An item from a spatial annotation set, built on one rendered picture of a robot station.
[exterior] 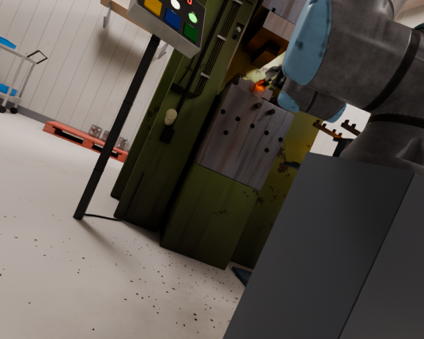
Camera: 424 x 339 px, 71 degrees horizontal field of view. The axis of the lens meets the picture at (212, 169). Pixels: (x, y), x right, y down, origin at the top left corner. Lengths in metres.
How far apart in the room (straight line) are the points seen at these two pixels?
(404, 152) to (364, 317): 0.25
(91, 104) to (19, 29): 1.41
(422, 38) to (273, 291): 0.48
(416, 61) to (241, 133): 1.09
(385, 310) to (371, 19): 0.44
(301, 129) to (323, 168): 1.33
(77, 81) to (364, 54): 5.06
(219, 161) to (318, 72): 1.04
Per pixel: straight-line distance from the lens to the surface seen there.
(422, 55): 0.59
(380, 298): 0.51
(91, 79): 5.40
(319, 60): 0.55
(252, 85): 1.66
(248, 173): 1.57
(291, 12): 1.84
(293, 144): 1.87
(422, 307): 0.59
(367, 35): 0.57
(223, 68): 1.78
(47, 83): 5.44
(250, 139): 1.57
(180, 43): 1.47
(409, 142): 0.55
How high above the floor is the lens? 0.50
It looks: 1 degrees down
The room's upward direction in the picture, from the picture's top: 24 degrees clockwise
